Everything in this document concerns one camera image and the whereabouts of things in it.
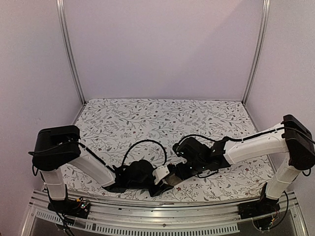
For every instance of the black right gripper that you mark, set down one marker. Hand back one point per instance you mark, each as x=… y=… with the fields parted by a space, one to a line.
x=182 y=175

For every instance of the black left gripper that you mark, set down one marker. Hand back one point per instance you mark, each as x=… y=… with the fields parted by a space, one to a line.
x=159 y=190

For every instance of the white remote control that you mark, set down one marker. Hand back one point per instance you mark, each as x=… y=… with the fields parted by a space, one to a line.
x=172 y=180

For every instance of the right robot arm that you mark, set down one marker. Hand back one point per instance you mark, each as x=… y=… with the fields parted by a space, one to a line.
x=290 y=137

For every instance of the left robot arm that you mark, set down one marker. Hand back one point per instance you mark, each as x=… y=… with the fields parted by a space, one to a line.
x=58 y=146

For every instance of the floral patterned table mat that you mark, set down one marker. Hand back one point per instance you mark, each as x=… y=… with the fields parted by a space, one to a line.
x=126 y=130

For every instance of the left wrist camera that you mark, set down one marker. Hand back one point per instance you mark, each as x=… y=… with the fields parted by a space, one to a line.
x=164 y=174

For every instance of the front aluminium rail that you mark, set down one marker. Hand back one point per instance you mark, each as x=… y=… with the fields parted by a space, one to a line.
x=111 y=216

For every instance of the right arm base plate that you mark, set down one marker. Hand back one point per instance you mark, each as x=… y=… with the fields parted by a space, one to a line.
x=258 y=209

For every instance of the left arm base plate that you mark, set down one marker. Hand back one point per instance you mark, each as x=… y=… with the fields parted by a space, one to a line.
x=79 y=208

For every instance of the right aluminium frame post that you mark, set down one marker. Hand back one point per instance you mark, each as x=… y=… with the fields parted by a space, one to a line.
x=259 y=45

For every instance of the aluminium frame post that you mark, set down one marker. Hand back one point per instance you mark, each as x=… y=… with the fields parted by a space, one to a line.
x=69 y=51
x=259 y=45

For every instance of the left aluminium frame post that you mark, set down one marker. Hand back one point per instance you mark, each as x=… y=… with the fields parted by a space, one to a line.
x=69 y=51

